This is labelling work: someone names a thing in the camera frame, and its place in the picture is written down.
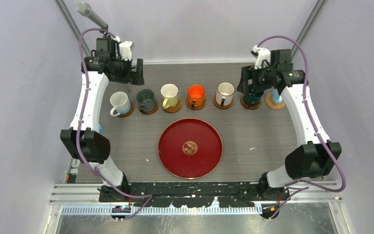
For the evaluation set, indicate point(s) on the white mug with handle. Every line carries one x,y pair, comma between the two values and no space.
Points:
120,103

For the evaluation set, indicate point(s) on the light blue mug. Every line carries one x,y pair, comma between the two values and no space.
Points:
276,97

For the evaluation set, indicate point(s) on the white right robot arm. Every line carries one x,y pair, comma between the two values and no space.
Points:
315,154

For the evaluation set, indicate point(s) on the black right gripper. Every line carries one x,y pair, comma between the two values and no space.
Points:
248,72

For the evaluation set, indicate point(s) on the orange mug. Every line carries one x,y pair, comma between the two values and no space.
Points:
196,95

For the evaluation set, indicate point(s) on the dark green mug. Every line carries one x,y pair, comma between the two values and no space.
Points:
253,97

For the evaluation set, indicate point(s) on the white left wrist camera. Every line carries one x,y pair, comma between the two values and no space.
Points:
125,49

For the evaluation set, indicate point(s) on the grey glass mug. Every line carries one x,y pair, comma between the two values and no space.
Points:
144,94

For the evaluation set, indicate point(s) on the white ribbed mug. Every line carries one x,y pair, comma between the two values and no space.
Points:
225,89

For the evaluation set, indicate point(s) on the microphone on stand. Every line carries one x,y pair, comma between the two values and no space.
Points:
85,10

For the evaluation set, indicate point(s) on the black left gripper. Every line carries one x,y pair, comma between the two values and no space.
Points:
126,79

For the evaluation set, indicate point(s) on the woven rattan coaster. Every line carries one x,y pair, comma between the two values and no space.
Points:
272,104

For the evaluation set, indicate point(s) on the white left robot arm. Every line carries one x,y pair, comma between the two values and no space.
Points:
83,139

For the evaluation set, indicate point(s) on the wooden coaster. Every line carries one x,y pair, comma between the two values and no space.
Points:
223,103
148,106
252,106
195,107
173,109
129,112

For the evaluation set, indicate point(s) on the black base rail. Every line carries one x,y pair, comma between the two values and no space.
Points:
195,194

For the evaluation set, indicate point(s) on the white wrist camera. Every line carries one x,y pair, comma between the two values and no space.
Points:
262,56
125,49

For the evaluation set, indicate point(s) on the pale yellow mug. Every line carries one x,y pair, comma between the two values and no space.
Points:
169,93

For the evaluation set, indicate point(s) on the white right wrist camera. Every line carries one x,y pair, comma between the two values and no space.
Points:
262,56

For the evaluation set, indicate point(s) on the red round tray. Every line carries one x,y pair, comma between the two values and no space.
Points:
190,148

